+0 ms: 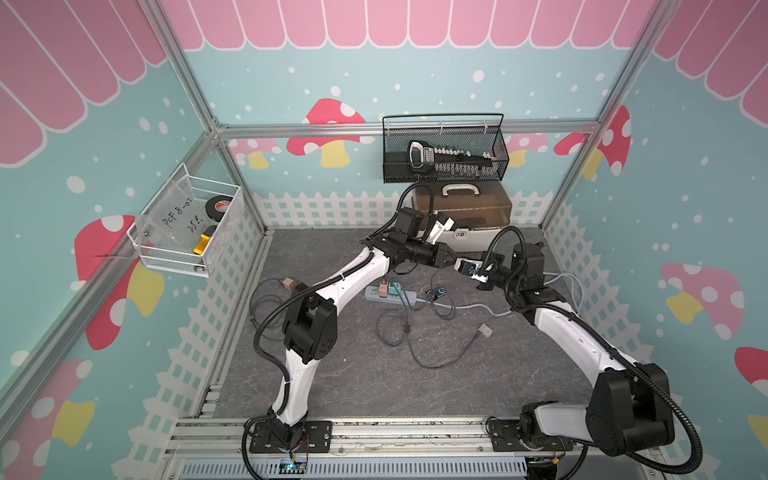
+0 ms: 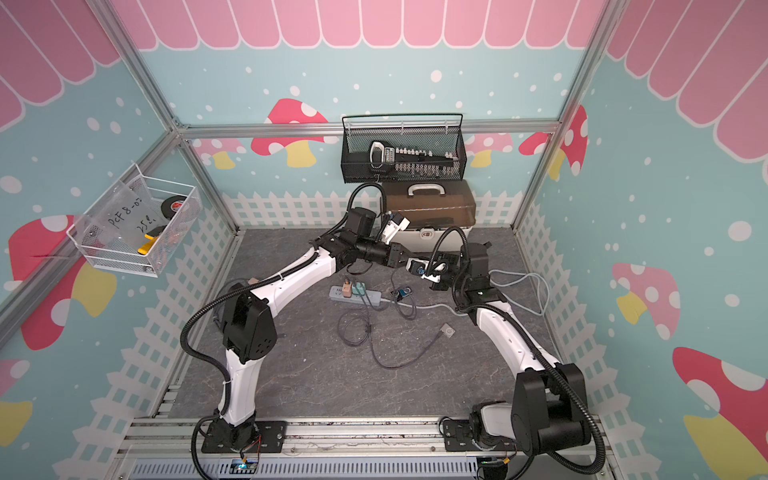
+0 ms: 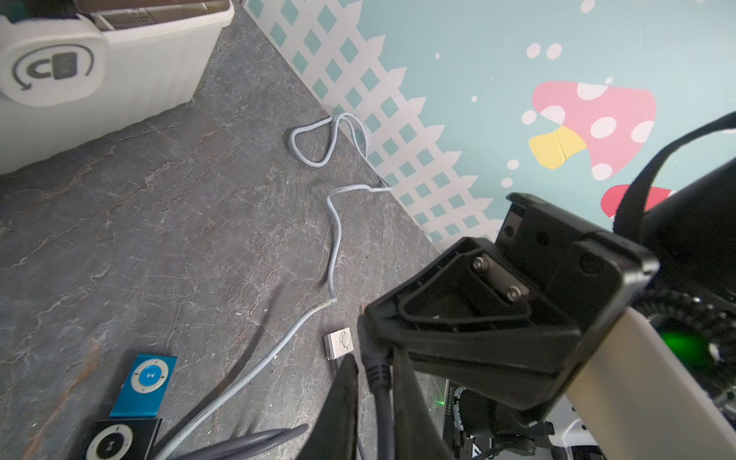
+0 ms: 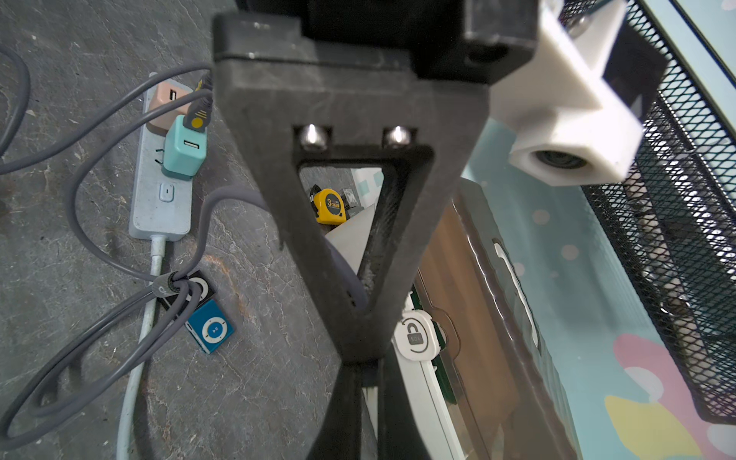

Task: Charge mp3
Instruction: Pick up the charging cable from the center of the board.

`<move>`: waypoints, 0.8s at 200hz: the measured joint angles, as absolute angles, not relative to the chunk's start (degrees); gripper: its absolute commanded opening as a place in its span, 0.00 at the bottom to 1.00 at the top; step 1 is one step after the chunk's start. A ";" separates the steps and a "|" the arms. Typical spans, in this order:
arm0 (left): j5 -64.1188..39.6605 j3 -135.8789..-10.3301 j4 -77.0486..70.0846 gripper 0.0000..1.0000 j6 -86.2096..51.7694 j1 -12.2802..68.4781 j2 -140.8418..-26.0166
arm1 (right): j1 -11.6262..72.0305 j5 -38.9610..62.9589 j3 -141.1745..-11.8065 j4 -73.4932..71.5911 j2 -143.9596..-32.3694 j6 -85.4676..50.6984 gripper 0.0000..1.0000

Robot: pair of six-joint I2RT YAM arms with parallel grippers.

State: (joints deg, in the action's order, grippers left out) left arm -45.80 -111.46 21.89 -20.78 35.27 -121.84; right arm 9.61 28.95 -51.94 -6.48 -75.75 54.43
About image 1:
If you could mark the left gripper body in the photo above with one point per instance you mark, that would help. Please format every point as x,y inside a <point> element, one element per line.
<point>421,252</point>

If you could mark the white power strip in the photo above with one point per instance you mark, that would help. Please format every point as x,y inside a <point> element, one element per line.
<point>371,293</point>

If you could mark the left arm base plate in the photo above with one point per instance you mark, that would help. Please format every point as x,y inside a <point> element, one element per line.
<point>276,437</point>

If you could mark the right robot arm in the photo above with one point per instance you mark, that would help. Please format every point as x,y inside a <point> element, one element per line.
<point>630,411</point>

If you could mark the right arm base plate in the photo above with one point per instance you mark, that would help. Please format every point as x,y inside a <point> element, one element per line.
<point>511,435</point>

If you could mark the socket bit set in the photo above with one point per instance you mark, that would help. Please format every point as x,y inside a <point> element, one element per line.
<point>445,162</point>

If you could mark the silver mp3 player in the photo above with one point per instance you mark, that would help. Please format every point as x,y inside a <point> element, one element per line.
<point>485,330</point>

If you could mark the teal USB charger adapter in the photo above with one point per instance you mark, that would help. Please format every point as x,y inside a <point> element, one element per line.
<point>394,288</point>

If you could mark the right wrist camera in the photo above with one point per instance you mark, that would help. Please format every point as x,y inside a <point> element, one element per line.
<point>472,269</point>

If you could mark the clear plastic wall bin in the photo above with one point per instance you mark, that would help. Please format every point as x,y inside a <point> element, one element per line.
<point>169,228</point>

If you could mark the black electrical tape roll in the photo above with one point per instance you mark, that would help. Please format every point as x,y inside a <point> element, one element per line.
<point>216,207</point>

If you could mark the yellow tool in bin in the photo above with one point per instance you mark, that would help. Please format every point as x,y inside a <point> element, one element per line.
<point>202,244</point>

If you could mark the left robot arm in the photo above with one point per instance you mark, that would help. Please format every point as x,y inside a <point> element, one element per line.
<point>303,329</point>

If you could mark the white toolbox brown lid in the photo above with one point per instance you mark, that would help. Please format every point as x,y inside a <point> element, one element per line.
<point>479,209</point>

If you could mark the black wire mesh basket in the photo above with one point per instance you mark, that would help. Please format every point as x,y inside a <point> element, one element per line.
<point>476,132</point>

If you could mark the brown grey plug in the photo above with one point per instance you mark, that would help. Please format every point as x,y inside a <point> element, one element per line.
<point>290,283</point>

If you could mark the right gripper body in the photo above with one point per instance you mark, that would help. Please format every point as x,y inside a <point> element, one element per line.
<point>501,276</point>

